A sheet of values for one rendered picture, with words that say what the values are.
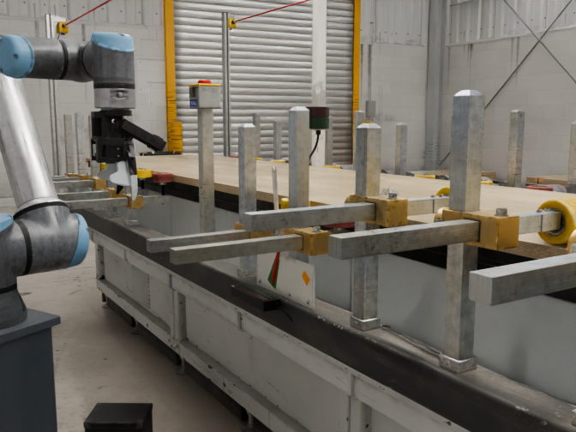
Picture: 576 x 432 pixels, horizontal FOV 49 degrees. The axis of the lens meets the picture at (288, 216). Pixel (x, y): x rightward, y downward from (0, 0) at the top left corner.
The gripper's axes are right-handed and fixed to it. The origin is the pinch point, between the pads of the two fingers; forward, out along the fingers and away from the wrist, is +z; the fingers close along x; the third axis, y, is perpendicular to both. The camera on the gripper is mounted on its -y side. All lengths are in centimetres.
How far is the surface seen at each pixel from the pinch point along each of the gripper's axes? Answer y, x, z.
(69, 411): 2, -98, 94
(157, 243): -6.3, 0.9, 11.2
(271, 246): -24.5, 24.8, 9.3
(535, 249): -55, 69, 5
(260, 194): -48, -30, 5
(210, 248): -10.1, 25.7, 8.1
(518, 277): -15, 101, -2
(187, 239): -13.9, 0.4, 10.9
